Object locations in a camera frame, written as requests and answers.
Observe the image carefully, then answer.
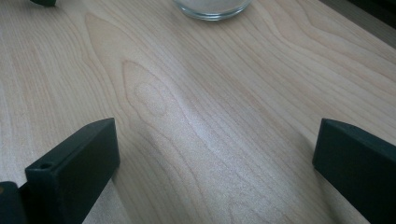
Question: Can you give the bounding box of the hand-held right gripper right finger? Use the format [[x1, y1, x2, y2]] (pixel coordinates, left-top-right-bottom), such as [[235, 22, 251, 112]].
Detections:
[[312, 118, 396, 224]]

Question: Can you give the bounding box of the white-lid jar with yellow contents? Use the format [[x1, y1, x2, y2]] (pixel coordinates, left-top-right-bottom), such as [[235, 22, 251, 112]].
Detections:
[[173, 0, 253, 21]]

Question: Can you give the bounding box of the black metal rack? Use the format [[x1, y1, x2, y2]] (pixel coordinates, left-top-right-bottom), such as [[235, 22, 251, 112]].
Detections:
[[29, 0, 58, 7]]

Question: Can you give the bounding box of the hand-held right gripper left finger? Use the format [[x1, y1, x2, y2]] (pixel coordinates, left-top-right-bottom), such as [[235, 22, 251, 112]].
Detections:
[[25, 118, 121, 224]]

